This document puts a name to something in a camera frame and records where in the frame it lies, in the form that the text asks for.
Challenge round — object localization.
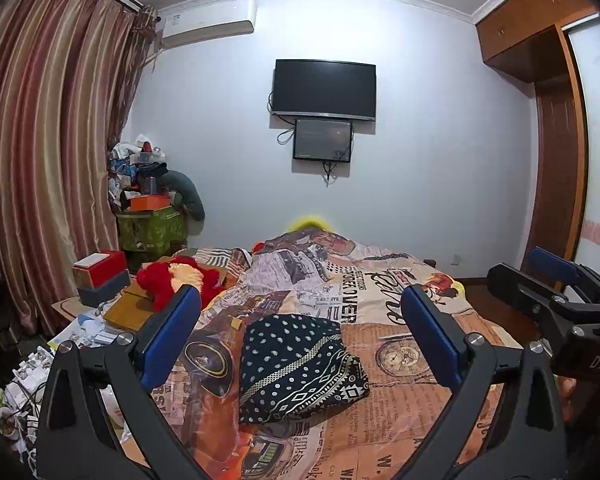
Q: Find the navy patterned hooded garment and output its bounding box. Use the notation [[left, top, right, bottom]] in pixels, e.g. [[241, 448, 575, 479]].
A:
[[238, 313, 370, 425]]

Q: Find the clutter pile of clothes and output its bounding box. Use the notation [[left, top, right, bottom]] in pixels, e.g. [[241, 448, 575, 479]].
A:
[[108, 134, 168, 211]]

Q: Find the operator right hand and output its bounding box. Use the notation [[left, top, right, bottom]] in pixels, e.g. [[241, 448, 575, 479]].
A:
[[557, 376, 577, 422]]

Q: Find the brown wooden door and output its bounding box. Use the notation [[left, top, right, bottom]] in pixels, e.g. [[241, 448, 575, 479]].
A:
[[526, 75, 588, 260]]

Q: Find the brown wooden board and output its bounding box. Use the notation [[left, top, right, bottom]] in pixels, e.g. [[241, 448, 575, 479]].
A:
[[104, 292, 152, 333]]

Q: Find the red white box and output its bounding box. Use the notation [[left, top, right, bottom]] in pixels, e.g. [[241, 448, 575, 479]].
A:
[[72, 250, 128, 288]]

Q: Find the printed newspaper pattern bedspread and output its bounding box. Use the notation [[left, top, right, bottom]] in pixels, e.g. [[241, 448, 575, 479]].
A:
[[151, 229, 513, 479]]

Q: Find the red plush toy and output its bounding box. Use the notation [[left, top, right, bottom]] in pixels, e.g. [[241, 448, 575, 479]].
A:
[[136, 256, 225, 312]]

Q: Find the wooden overhead cabinet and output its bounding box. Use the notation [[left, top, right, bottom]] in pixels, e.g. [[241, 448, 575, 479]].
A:
[[477, 0, 595, 84]]

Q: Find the green patterned storage box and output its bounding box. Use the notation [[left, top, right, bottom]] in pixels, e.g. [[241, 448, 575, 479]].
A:
[[116, 207, 187, 255]]

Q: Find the yellow pillow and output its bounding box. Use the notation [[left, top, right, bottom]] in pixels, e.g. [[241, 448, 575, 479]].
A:
[[287, 216, 332, 232]]

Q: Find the orange box on pile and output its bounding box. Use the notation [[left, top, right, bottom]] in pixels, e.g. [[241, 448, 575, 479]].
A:
[[130, 194, 171, 212]]

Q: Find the grey plush cushion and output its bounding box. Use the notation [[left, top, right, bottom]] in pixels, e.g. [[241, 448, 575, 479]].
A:
[[157, 170, 206, 222]]

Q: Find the striped red gold curtain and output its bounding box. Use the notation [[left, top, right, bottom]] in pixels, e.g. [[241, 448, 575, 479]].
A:
[[0, 0, 157, 334]]

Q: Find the large black wall television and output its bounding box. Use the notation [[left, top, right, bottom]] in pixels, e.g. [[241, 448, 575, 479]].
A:
[[271, 58, 377, 122]]

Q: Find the white wall air conditioner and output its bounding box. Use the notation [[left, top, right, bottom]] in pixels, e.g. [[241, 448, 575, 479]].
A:
[[161, 0, 257, 49]]

